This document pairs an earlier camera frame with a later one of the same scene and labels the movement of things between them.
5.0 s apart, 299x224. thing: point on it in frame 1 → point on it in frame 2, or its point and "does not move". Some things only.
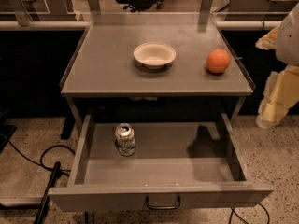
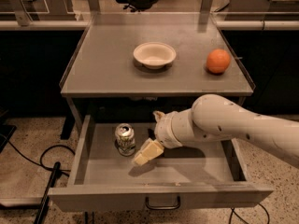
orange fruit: (218, 61) does not move
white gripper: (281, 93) → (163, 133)
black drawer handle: (147, 203) does not move
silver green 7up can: (125, 139) does not move
